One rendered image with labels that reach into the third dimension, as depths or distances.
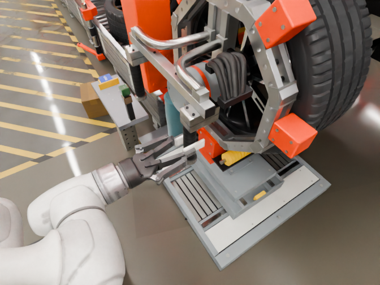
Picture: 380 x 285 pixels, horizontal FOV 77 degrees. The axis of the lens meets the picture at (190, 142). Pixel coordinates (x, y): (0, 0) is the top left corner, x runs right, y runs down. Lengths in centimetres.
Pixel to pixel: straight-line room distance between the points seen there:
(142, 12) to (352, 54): 76
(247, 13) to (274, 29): 9
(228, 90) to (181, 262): 102
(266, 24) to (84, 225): 56
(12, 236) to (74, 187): 44
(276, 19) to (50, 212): 62
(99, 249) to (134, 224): 100
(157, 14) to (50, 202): 84
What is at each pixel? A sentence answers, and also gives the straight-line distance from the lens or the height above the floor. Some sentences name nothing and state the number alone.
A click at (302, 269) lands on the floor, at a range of 149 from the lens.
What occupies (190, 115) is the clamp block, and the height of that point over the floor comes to 95.
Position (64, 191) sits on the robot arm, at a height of 88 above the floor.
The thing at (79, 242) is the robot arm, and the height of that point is 93.
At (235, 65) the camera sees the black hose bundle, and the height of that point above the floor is 104.
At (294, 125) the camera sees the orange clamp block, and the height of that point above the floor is 88.
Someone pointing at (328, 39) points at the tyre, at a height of 106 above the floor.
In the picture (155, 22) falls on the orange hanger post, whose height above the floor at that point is 88.
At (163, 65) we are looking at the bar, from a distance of 68.
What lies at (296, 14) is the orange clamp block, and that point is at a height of 114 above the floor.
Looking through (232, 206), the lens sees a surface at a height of 15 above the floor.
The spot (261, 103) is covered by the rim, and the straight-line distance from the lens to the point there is 86.
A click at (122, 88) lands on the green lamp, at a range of 115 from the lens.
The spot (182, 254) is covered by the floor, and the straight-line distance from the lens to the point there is 139.
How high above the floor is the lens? 135
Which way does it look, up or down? 51 degrees down
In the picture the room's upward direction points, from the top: straight up
